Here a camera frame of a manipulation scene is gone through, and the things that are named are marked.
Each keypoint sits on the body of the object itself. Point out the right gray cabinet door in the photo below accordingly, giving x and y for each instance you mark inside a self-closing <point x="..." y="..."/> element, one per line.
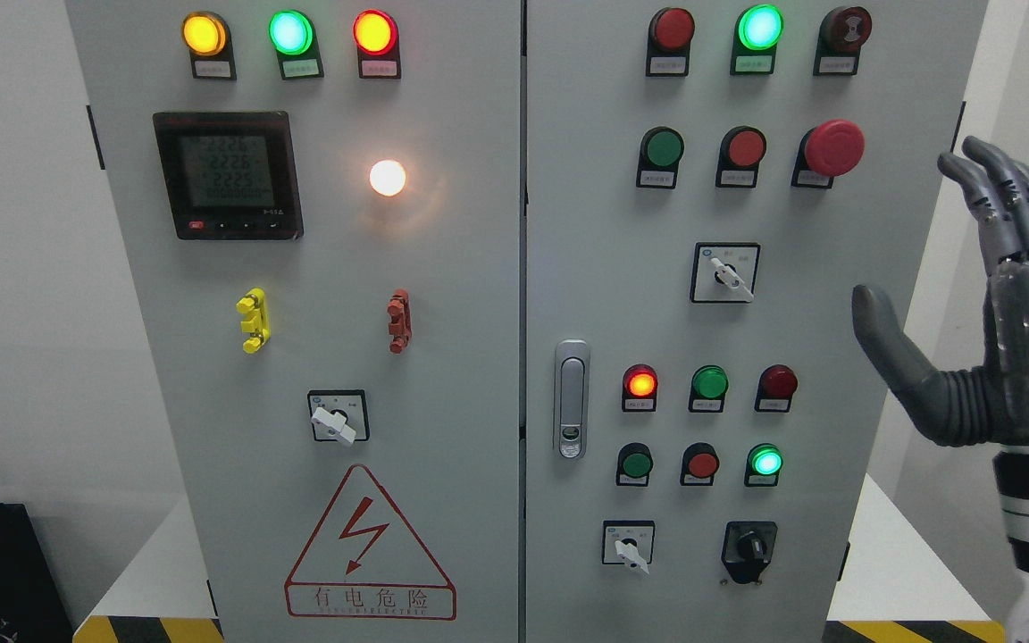
<point x="611" y="264"/>

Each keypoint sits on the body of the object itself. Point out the top left green indicator light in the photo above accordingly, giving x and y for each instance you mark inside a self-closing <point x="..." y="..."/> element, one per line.
<point x="294" y="40"/>

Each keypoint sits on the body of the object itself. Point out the black rotary selector switch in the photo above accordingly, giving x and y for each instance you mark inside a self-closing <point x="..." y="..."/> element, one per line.
<point x="748" y="549"/>

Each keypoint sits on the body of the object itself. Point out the red push button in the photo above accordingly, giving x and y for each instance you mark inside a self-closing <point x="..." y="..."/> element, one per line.
<point x="740" y="154"/>
<point x="700" y="464"/>

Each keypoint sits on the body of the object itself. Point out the red push button lower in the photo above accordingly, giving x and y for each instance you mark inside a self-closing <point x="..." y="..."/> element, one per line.
<point x="700" y="464"/>

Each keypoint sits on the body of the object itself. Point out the red push button upper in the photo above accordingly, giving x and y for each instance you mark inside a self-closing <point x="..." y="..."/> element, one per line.
<point x="740" y="154"/>

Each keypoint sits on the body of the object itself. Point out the top right red indicator light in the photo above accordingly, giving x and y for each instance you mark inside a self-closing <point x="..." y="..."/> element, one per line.
<point x="668" y="43"/>

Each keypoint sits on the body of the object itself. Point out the red emergency stop button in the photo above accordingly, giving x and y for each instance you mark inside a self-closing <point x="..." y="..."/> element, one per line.
<point x="828" y="150"/>

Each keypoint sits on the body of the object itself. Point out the middle green indicator light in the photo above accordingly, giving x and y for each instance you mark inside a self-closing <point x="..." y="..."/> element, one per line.
<point x="708" y="389"/>

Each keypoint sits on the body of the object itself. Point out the red electric hazard sticker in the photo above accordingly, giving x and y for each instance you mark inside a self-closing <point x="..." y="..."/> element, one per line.
<point x="365" y="560"/>

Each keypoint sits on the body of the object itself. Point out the top left red indicator light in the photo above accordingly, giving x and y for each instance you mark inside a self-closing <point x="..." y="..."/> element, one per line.
<point x="377" y="45"/>

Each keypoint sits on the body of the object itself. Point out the gray robotic hand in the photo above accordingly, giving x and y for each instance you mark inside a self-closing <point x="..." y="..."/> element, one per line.
<point x="989" y="403"/>

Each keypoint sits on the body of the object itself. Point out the green indicator light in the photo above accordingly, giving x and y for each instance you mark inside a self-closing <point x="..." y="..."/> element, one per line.
<point x="708" y="389"/>
<point x="294" y="40"/>
<point x="754" y="40"/>

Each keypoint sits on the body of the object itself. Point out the green push button upper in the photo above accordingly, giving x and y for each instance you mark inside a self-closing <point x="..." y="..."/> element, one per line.
<point x="661" y="151"/>

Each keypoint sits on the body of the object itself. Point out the yellow terminal clip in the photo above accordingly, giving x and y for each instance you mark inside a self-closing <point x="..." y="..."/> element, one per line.
<point x="254" y="320"/>

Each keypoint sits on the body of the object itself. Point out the gray rotary switch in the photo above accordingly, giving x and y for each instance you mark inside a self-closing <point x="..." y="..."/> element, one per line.
<point x="338" y="415"/>
<point x="724" y="273"/>
<point x="629" y="543"/>

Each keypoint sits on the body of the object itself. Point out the silver door latch handle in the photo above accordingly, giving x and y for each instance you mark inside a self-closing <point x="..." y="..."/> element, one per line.
<point x="571" y="389"/>

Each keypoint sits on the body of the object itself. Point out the top right green indicator light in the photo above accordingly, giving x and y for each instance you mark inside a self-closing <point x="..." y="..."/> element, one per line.
<point x="754" y="40"/>

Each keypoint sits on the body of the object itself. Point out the left gray cabinet door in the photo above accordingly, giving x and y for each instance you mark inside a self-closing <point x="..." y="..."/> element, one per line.
<point x="443" y="415"/>

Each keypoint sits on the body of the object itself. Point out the white glowing lamp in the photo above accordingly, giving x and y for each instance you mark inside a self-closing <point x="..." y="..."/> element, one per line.
<point x="387" y="177"/>

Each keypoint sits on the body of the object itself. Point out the red terminal clip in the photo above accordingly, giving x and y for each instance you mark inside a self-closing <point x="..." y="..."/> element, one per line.
<point x="400" y="322"/>

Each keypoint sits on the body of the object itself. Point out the digital power meter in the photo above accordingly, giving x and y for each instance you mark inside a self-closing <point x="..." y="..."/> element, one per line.
<point x="230" y="176"/>

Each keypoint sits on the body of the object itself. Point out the green push button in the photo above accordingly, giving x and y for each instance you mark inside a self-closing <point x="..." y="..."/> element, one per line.
<point x="661" y="151"/>
<point x="634" y="465"/>

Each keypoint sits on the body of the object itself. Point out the dark red buzzer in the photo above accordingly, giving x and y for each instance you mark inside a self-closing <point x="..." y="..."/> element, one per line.
<point x="841" y="36"/>

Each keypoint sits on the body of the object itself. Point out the green push button lower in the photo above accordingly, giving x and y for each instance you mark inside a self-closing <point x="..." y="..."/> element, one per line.
<point x="634" y="465"/>

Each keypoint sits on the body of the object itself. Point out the yellow indicator light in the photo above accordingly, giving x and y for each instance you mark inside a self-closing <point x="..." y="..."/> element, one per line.
<point x="209" y="44"/>

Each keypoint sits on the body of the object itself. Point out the lit red indicator light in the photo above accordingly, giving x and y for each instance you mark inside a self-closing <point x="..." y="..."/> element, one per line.
<point x="639" y="392"/>

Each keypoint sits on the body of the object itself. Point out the gray cabinet door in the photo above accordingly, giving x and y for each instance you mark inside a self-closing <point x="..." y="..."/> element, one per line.
<point x="611" y="264"/>
<point x="443" y="415"/>

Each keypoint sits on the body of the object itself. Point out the lit green indicator lower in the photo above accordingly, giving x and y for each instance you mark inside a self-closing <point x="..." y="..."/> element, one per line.
<point x="763" y="466"/>

